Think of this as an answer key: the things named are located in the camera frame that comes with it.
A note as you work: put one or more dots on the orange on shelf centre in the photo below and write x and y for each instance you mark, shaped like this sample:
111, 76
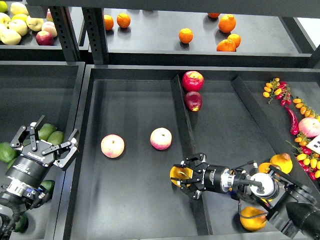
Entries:
185, 35

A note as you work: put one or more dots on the dark green avocado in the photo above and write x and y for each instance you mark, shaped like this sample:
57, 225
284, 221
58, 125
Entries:
48, 185
22, 225

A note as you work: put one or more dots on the light green avocado far left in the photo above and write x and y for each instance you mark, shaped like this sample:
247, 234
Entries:
7, 153

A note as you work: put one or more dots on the light green avocado beside top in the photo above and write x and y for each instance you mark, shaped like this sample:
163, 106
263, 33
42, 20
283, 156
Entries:
56, 138

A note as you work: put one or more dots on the cherry tomato bunch upper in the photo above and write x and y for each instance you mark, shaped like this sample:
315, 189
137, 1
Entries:
279, 90

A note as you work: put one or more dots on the yellow pear with brown top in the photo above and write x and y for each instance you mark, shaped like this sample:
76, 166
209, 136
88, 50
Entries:
284, 161

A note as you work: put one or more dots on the pink apple right tray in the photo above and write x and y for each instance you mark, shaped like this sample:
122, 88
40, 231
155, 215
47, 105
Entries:
309, 126

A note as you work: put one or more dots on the red apple on left shelf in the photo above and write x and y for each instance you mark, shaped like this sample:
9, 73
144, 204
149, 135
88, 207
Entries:
44, 38

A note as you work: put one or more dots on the white label card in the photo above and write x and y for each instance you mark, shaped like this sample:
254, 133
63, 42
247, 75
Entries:
314, 145

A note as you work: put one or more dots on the pink apple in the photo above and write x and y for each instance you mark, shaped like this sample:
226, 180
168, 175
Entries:
112, 146
161, 138

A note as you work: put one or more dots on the cherry tomato bunch lower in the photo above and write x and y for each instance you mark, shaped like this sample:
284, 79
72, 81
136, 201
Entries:
308, 159

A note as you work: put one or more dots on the pale yellow apple middle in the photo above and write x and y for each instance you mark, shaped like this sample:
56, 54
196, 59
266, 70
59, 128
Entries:
19, 26

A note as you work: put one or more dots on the pale yellow apple front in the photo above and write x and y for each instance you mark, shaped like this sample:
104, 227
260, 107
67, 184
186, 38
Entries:
10, 37

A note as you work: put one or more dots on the black left tray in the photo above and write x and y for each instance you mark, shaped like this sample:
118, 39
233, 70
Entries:
28, 90

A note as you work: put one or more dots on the orange on shelf front right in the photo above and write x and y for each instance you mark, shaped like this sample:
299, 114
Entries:
226, 45

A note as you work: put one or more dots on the pink peach on shelf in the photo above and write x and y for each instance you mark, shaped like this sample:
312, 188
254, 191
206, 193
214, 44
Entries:
49, 27

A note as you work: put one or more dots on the red chili pepper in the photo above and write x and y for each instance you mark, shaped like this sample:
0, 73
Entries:
294, 124

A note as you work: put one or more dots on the black divided middle tray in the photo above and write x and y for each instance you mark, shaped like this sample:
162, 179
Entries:
131, 197

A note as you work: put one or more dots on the pink apple centre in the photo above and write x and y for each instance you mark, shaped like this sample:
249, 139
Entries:
161, 138

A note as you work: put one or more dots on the pale yellow apple with stem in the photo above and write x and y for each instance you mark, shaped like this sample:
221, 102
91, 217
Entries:
35, 24

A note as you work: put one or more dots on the yellow pear with stem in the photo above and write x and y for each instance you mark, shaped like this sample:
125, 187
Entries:
265, 167

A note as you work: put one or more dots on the black shelf upright post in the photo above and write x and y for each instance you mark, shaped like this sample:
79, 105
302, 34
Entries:
65, 32

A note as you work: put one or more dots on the black upper shelf tray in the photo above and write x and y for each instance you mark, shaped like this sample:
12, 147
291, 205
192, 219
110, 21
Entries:
152, 38

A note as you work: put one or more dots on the orange on shelf far left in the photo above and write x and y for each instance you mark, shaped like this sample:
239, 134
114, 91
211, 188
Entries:
108, 22

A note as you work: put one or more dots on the dark red apple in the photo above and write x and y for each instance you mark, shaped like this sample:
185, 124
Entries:
193, 101

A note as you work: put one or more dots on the bright red apple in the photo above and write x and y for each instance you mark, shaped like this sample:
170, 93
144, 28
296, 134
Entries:
192, 81

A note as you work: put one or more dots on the orange cherry tomato bunch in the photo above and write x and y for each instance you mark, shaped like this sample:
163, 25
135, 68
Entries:
304, 109

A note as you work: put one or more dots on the green avocado lower pile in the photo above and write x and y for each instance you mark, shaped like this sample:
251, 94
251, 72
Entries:
11, 163

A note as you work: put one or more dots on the large orange on shelf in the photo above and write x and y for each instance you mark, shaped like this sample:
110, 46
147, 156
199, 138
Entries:
227, 23

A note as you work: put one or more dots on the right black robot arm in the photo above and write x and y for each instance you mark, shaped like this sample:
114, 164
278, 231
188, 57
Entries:
286, 203

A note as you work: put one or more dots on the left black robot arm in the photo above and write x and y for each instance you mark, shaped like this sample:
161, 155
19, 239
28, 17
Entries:
19, 197

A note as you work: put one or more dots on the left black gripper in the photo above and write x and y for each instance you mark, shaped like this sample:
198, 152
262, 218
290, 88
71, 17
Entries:
35, 160

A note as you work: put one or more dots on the pink apple left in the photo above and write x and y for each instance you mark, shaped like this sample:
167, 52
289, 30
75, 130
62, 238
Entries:
112, 146

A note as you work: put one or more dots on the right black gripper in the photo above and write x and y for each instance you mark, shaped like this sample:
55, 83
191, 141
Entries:
212, 178

